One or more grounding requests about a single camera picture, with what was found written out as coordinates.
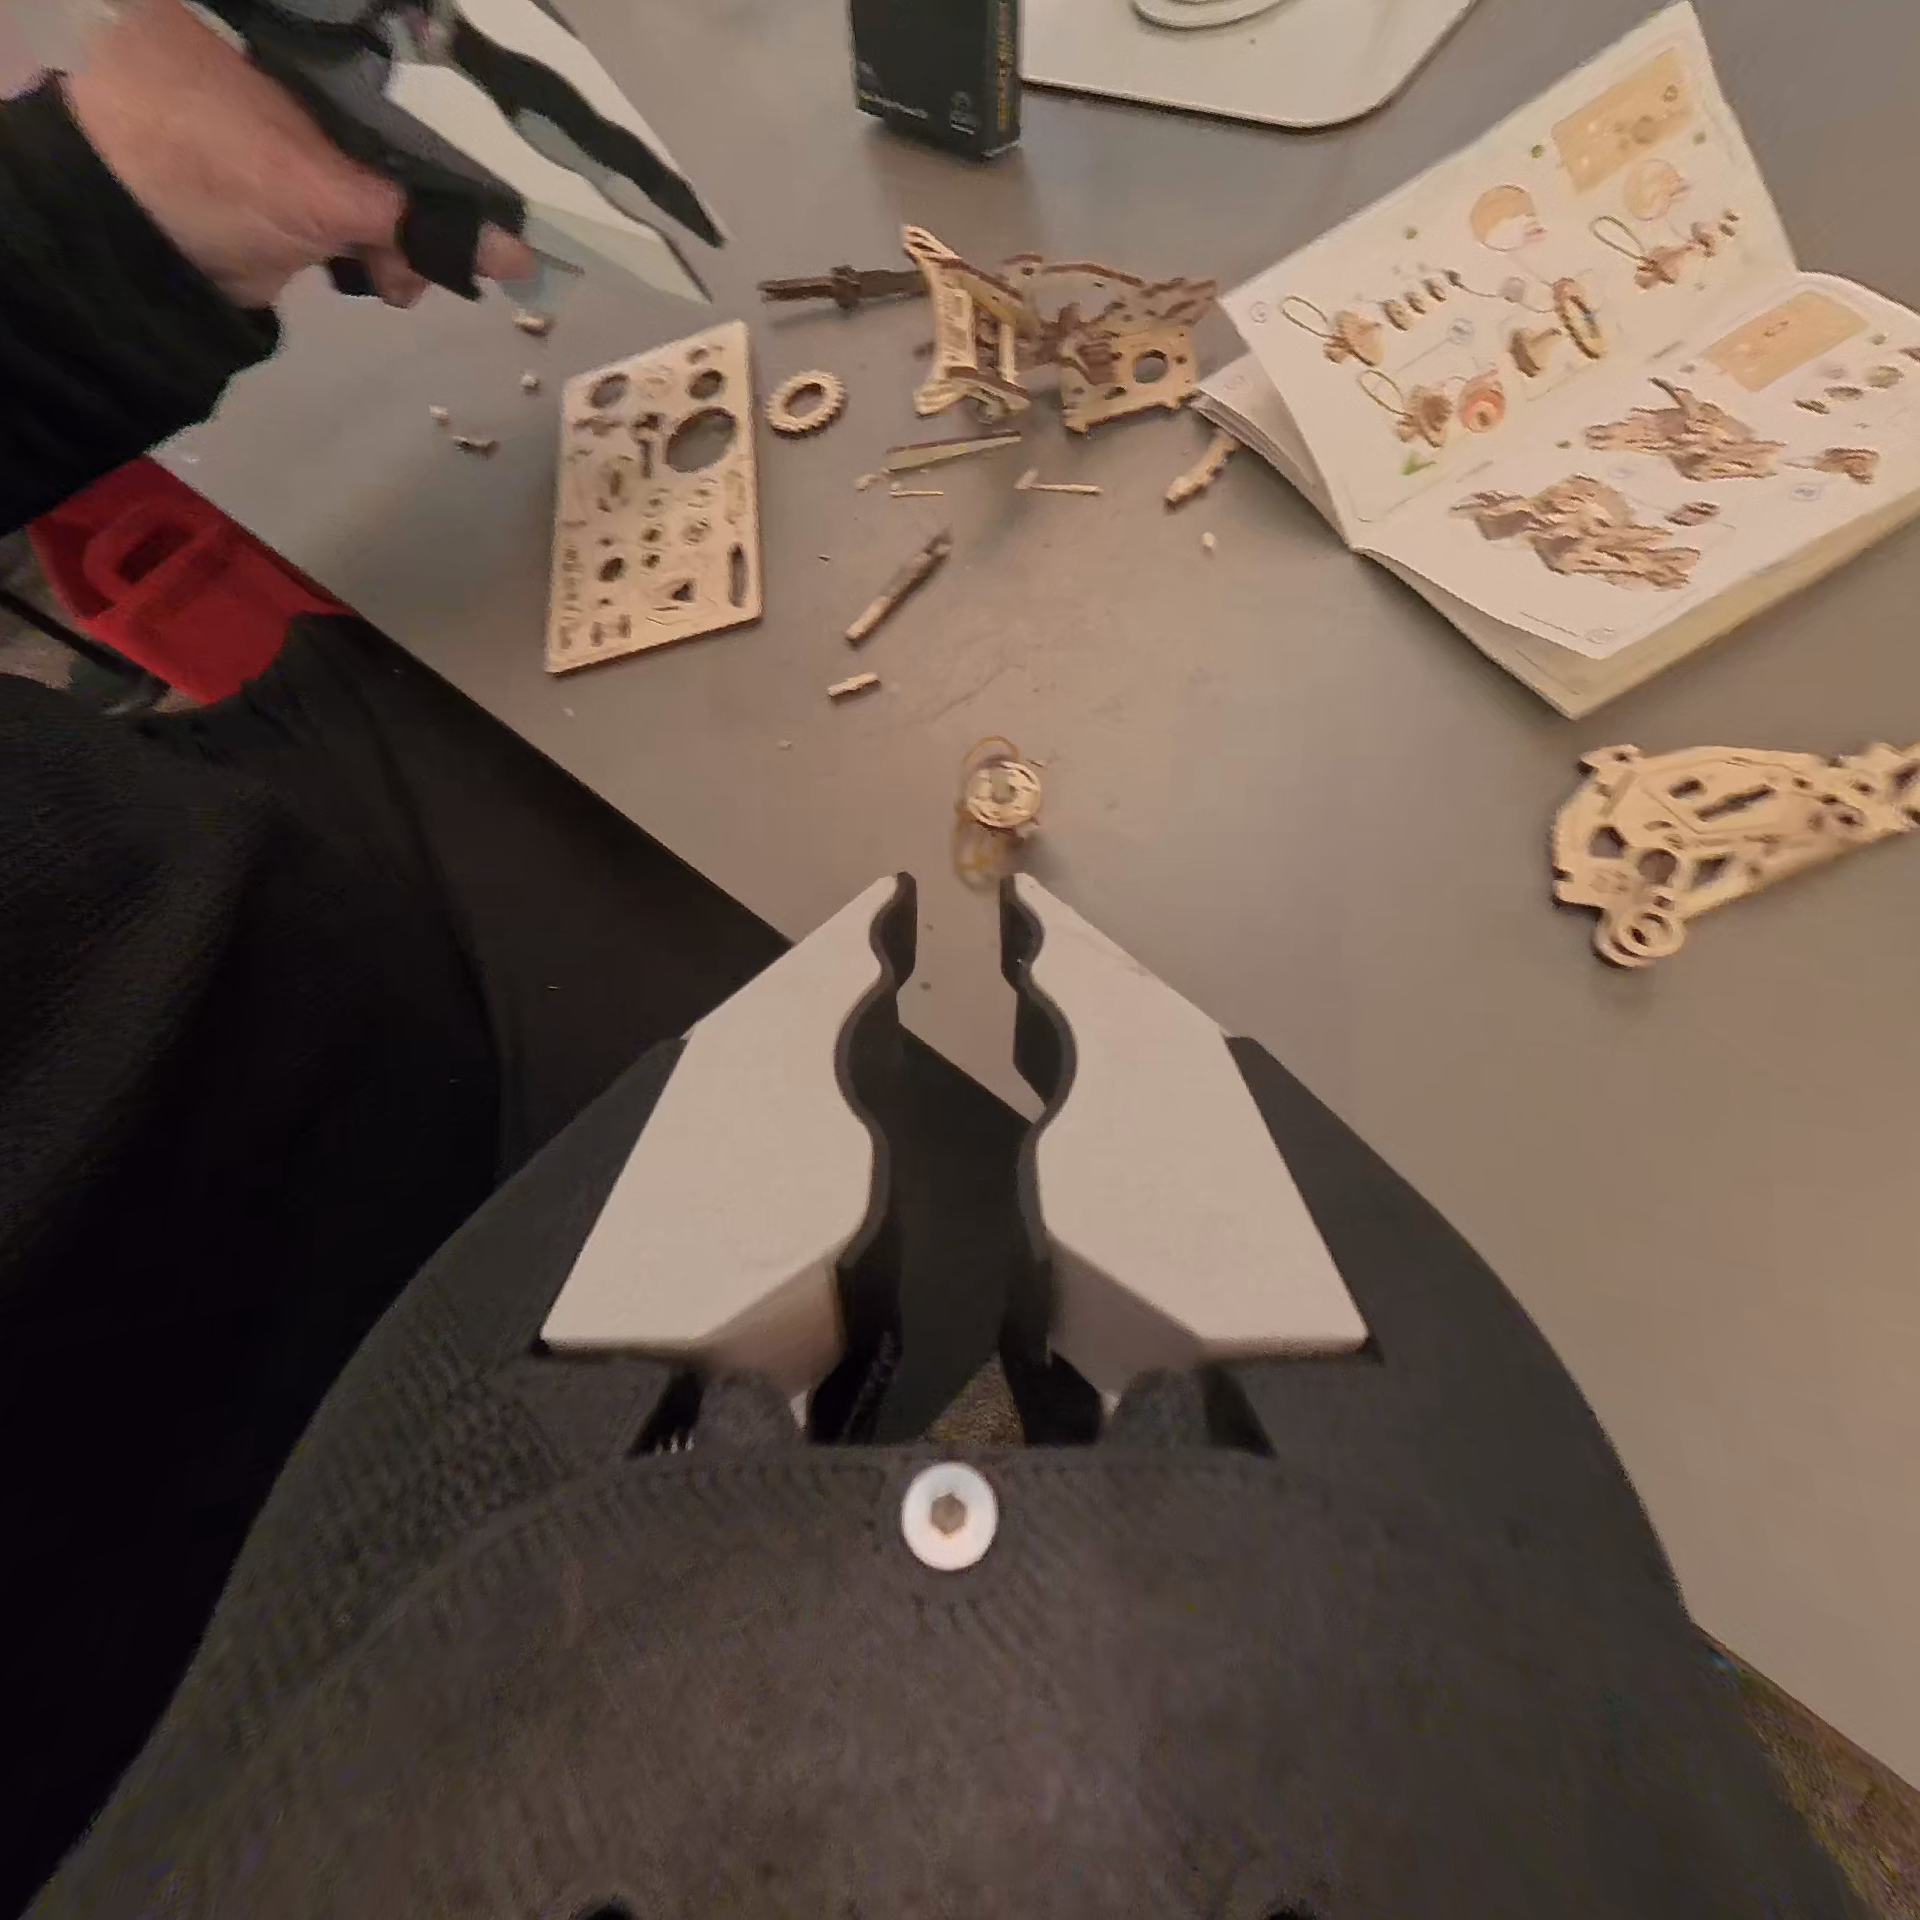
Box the white instruction booklet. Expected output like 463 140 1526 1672
1191 0 1920 722

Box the person's left forearm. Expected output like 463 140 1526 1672
0 75 288 536

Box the wooden parts sheet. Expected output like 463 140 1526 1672
541 315 764 679

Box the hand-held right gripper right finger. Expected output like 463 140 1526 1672
994 874 1370 1450

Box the wooden wheel axle assembly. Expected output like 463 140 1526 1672
950 731 1050 889

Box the forked wooden rod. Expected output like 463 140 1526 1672
841 524 955 645

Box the person's left hand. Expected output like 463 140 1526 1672
67 0 535 309

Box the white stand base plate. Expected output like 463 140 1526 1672
1018 0 1483 131

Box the wooden chassis assembly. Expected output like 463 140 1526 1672
1547 736 1920 969

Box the dark wooden axle shaft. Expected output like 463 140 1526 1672
756 261 927 313

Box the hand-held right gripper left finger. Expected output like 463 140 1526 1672
539 874 919 1450

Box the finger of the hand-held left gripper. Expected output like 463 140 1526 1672
383 56 714 304
450 0 732 252

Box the red plastic crate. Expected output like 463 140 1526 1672
25 456 357 707

